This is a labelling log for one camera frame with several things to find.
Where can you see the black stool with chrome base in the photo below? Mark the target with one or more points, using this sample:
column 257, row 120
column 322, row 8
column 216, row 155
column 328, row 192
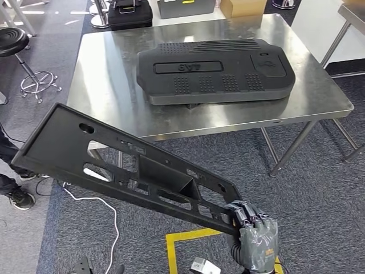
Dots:
column 11, row 39

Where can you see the steel workbench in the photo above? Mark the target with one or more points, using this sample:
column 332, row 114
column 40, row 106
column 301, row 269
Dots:
column 114, row 75

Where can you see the black engine cover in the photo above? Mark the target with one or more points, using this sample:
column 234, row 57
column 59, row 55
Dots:
column 213, row 87

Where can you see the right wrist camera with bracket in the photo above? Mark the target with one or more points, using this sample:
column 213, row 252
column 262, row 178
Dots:
column 202, row 264

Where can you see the grey laptop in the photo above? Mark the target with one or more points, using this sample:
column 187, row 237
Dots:
column 185, row 9

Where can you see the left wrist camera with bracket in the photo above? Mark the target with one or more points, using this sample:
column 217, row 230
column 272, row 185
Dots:
column 84, row 266

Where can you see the person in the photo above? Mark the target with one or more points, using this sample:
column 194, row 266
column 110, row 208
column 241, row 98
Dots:
column 19, row 198

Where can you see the white panel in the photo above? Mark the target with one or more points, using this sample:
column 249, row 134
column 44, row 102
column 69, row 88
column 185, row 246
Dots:
column 314, row 30

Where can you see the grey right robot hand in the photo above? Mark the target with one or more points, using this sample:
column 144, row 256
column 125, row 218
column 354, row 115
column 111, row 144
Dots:
column 259, row 242

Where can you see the round metal post base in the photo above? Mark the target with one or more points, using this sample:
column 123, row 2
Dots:
column 283, row 4

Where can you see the black carrying case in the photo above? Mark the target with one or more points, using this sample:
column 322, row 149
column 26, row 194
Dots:
column 128, row 21

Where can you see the chrome stanchion base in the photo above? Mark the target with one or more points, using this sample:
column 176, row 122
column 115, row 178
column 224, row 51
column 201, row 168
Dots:
column 99, row 21

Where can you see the cardboard box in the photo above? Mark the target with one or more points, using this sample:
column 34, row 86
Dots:
column 242, row 7

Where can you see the yellow floor tape rectangle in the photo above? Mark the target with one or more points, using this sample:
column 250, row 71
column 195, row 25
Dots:
column 171, row 253

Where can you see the long black plastic panel part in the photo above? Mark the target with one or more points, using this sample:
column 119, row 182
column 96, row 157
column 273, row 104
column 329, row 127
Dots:
column 56, row 143

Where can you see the black remote controller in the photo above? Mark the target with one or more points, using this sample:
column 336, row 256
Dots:
column 125, row 4

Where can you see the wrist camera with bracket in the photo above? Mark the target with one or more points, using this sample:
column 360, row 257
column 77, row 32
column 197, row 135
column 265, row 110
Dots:
column 84, row 266
column 202, row 264

